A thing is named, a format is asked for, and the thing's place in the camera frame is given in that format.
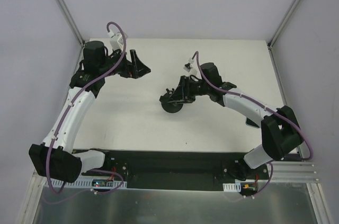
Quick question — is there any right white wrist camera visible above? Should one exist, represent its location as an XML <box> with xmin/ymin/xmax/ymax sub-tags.
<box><xmin>183</xmin><ymin>58</ymin><xmax>197</xmax><ymax>76</ymax></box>

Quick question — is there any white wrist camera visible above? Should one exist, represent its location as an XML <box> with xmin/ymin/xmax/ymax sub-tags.
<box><xmin>183</xmin><ymin>58</ymin><xmax>197</xmax><ymax>76</ymax></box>
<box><xmin>108</xmin><ymin>31</ymin><xmax>124</xmax><ymax>51</ymax></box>

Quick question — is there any aluminium frame post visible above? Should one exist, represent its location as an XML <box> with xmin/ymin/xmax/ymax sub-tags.
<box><xmin>55</xmin><ymin>0</ymin><xmax>85</xmax><ymax>47</ymax></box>
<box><xmin>267</xmin><ymin>0</ymin><xmax>302</xmax><ymax>50</ymax></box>

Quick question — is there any left aluminium frame post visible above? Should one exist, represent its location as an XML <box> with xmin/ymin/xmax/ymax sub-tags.
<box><xmin>55</xmin><ymin>0</ymin><xmax>85</xmax><ymax>47</ymax></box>

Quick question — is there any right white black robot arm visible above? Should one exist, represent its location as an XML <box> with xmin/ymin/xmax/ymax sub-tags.
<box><xmin>159</xmin><ymin>62</ymin><xmax>304</xmax><ymax>181</ymax></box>

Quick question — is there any right white cable duct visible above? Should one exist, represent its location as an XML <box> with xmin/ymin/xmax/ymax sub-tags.
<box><xmin>222</xmin><ymin>182</ymin><xmax>242</xmax><ymax>193</ymax></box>

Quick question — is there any left white cable duct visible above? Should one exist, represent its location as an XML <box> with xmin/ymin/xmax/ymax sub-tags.
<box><xmin>50</xmin><ymin>177</ymin><xmax>128</xmax><ymax>190</ymax></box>

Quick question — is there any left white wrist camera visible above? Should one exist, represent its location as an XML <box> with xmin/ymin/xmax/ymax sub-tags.
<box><xmin>108</xmin><ymin>31</ymin><xmax>124</xmax><ymax>51</ymax></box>

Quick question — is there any black phone stand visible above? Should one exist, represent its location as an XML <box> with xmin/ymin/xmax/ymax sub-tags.
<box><xmin>160</xmin><ymin>88</ymin><xmax>184</xmax><ymax>113</ymax></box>

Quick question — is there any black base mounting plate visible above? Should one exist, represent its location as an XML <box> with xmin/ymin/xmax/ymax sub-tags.
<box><xmin>79</xmin><ymin>149</ymin><xmax>271</xmax><ymax>190</ymax></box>

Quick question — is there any white cable duct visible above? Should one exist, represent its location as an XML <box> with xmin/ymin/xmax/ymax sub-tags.
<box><xmin>222</xmin><ymin>182</ymin><xmax>242</xmax><ymax>193</ymax></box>
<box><xmin>50</xmin><ymin>177</ymin><xmax>128</xmax><ymax>190</ymax></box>

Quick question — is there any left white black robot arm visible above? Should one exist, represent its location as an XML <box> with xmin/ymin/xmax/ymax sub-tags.
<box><xmin>29</xmin><ymin>41</ymin><xmax>151</xmax><ymax>183</ymax></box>

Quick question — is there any right aluminium frame post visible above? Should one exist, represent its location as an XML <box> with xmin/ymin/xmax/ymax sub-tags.
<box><xmin>267</xmin><ymin>0</ymin><xmax>302</xmax><ymax>50</ymax></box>

